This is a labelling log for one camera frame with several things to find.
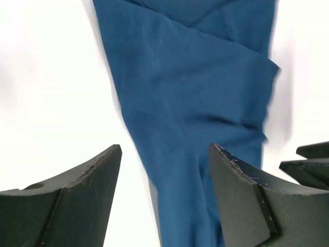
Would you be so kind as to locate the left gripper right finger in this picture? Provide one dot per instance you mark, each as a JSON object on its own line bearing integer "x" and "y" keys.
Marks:
{"x": 260, "y": 209}

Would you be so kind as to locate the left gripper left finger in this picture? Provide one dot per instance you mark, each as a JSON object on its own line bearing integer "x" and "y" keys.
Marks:
{"x": 69, "y": 210}

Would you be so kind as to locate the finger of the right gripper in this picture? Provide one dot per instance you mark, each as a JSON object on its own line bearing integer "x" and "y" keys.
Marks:
{"x": 311, "y": 173}
{"x": 318, "y": 150}

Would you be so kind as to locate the blue t shirt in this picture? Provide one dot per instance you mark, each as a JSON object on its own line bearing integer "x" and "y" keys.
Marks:
{"x": 188, "y": 74}

